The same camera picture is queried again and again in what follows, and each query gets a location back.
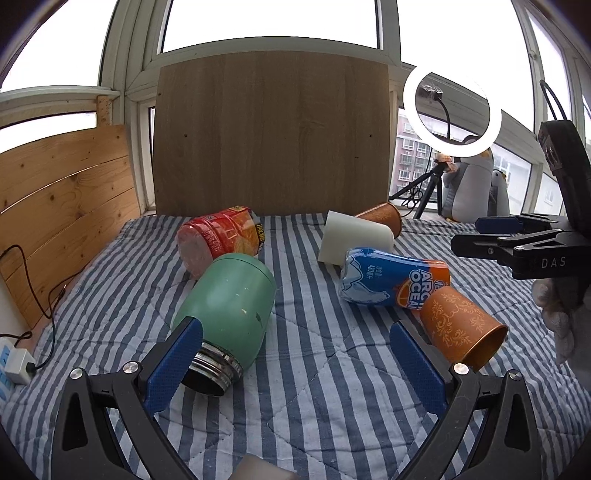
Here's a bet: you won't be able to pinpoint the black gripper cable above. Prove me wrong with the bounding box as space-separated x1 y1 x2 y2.
539 79 568 122

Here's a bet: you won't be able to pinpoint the white power strip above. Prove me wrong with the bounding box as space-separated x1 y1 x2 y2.
0 338 36 407

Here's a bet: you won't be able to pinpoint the dark brown wooden board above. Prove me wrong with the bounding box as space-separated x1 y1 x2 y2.
152 51 391 217

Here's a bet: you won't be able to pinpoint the white plastic cup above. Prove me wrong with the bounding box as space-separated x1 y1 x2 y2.
318 210 394 266

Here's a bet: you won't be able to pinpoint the white ring light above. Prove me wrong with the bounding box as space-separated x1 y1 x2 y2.
403 66 502 158

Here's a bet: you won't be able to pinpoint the red plastic snack jar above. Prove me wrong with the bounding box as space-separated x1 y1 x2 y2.
176 206 266 279

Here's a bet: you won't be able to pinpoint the black power cable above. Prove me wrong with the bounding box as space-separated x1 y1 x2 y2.
0 244 86 375

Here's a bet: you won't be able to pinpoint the white gloved hand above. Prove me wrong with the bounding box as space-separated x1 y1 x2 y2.
532 278 590 377

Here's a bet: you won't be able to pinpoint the grey penguin plush toy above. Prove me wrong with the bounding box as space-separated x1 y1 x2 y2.
441 148 510 223

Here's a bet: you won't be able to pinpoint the far copper orange cup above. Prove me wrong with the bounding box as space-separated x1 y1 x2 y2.
356 202 403 238

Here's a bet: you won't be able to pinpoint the black tripod stand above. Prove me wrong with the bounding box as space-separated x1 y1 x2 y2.
388 160 448 219

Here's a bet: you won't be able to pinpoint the near copper orange cup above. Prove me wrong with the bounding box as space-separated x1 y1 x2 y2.
420 286 508 371

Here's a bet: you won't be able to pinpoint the copper orange cup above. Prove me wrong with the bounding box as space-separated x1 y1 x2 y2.
420 286 508 371
356 202 403 238

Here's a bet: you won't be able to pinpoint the light pine wooden panel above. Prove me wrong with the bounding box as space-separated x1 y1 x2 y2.
1 125 140 326

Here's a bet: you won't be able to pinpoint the blue white striped quilt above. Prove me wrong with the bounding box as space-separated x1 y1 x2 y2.
1 214 590 479

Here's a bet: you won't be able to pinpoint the green insulated steel cup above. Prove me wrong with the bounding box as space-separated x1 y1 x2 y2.
171 253 276 397

